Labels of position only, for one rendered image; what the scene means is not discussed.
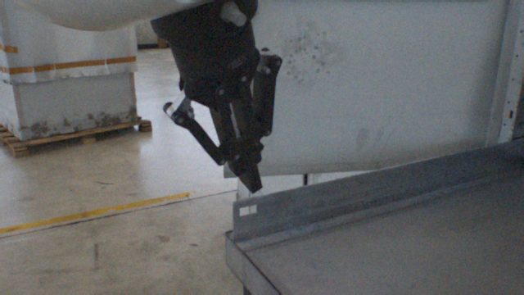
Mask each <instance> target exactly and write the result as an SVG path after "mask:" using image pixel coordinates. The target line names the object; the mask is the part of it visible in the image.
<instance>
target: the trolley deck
mask: <svg viewBox="0 0 524 295"><path fill-rule="evenodd" d="M225 243H226V263H227V265H228V266H229V267H230V269H231V270H232V271H233V272H234V274H235V275H236V276H237V277H238V278H239V279H240V280H241V282H242V283H243V284H244V286H245V287H246V288H247V290H248V291H249V292H250V293H251V295H524V175H523V176H521V177H517V178H514V179H509V180H505V181H503V182H499V183H496V184H491V185H487V186H485V187H482V188H477V189H473V190H470V191H467V192H464V193H459V194H455V195H453V196H449V197H444V198H441V199H437V200H435V201H431V202H426V203H423V204H419V205H417V206H411V207H408V208H405V209H401V210H398V211H393V212H390V213H386V214H383V215H380V216H374V217H372V218H368V219H366V220H360V221H357V222H354V223H350V224H348V225H342V226H339V227H336V228H332V229H327V230H324V231H321V232H317V233H313V234H308V235H305V236H302V237H299V238H294V239H290V240H287V241H284V242H280V243H275V244H272V245H269V246H266V247H263V248H262V247H261V248H260V249H257V250H254V251H251V252H249V251H248V252H242V250H241V249H240V248H239V247H238V246H237V245H236V244H235V242H234V241H233V229H229V230H225Z"/></svg>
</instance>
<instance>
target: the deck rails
mask: <svg viewBox="0 0 524 295"><path fill-rule="evenodd" d="M521 142H522V140H521V139H517V140H513V141H508V142H505V143H497V144H494V145H490V146H486V147H479V148H475V149H472V150H467V151H464V152H456V153H453V154H449V155H444V156H441V157H433V158H430V159H426V160H422V161H415V162H411V163H407V164H403V165H399V166H392V167H388V168H384V169H380V170H373V171H369V172H365V173H361V174H357V175H350V176H346V177H342V178H339V179H331V180H328V181H323V182H319V183H316V184H307V185H304V186H300V187H295V188H289V189H285V190H281V191H277V192H273V193H266V194H262V195H258V196H254V197H247V198H243V199H239V200H235V201H233V241H234V242H235V244H236V245H237V246H238V247H239V248H240V249H241V250H242V252H248V251H249V252H251V251H254V250H257V249H260V248H261V247H262V248H263V247H266V246H269V245H272V244H275V243H280V242H284V241H287V240H290V239H294V238H299V237H302V236H305V235H308V234H313V233H317V232H321V231H324V230H327V229H332V228H336V227H339V226H342V225H348V224H350V223H354V222H357V221H360V220H366V219H368V218H372V217H374V216H380V215H383V214H386V213H390V212H393V211H398V210H401V209H405V208H408V207H413V206H417V205H419V204H423V203H426V202H431V201H435V200H437V199H441V198H444V197H449V196H453V195H455V194H459V193H464V192H467V191H470V190H473V189H477V188H482V187H485V186H487V185H491V184H496V183H499V182H503V181H505V180H509V179H514V178H517V177H521V176H523V175H524V170H521V169H518V168H516V167H517V159H518V155H519V151H520V146H521ZM253 205H256V212H253V213H249V214H245V215H242V216H240V208H243V207H248V206H253Z"/></svg>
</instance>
